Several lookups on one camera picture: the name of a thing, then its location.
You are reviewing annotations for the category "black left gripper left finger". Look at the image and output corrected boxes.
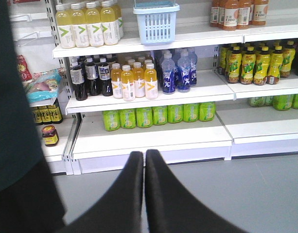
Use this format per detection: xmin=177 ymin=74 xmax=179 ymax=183
xmin=59 ymin=151 xmax=144 ymax=233

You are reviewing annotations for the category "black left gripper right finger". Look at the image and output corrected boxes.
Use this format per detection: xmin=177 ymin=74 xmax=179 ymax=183
xmin=145 ymin=150 xmax=244 ymax=233

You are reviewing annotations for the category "light blue plastic basket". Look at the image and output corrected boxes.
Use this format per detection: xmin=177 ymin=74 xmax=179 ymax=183
xmin=133 ymin=0 xmax=180 ymax=46

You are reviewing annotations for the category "green drink can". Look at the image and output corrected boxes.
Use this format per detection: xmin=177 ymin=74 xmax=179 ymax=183
xmin=103 ymin=110 xmax=120 ymax=132
xmin=167 ymin=104 xmax=183 ymax=124
xmin=199 ymin=101 xmax=216 ymax=121
xmin=183 ymin=103 xmax=199 ymax=122
xmin=136 ymin=107 xmax=153 ymax=128
xmin=152 ymin=106 xmax=168 ymax=125
xmin=119 ymin=109 xmax=136 ymax=129

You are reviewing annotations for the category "dark robot body panel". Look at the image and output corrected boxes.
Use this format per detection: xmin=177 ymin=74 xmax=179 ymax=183
xmin=0 ymin=0 xmax=65 ymax=233

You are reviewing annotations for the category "red lid sauce jar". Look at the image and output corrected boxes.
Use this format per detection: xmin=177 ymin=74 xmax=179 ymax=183
xmin=41 ymin=125 xmax=59 ymax=147

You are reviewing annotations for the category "orange yellow drink bottle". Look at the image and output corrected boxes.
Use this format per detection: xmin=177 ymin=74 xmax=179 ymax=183
xmin=111 ymin=63 xmax=123 ymax=99
xmin=144 ymin=63 xmax=158 ymax=100
xmin=132 ymin=62 xmax=145 ymax=98
xmin=121 ymin=65 xmax=135 ymax=101

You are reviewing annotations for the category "white store shelving unit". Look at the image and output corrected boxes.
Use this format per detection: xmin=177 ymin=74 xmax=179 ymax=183
xmin=8 ymin=0 xmax=298 ymax=175

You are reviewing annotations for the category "blue sports drink bottle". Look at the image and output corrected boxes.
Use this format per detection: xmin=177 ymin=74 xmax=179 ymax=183
xmin=161 ymin=52 xmax=175 ymax=94
xmin=188 ymin=47 xmax=198 ymax=86
xmin=177 ymin=49 xmax=191 ymax=93

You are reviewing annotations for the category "teal snack packet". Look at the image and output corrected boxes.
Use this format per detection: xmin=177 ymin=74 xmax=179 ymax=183
xmin=22 ymin=68 xmax=65 ymax=103

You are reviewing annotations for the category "yellow lemon tea bottle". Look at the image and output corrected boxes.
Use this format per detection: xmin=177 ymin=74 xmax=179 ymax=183
xmin=266 ymin=45 xmax=283 ymax=85
xmin=253 ymin=46 xmax=270 ymax=85
xmin=240 ymin=46 xmax=256 ymax=84
xmin=280 ymin=40 xmax=296 ymax=78
xmin=227 ymin=46 xmax=242 ymax=83

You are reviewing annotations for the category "red snack packet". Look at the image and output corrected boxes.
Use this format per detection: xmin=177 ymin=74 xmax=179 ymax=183
xmin=17 ymin=55 xmax=32 ymax=82

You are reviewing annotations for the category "pale yellow drink bottle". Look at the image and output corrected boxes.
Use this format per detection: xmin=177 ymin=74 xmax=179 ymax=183
xmin=56 ymin=5 xmax=75 ymax=49
xmin=71 ymin=3 xmax=89 ymax=48
xmin=85 ymin=2 xmax=104 ymax=47
xmin=100 ymin=0 xmax=119 ymax=45

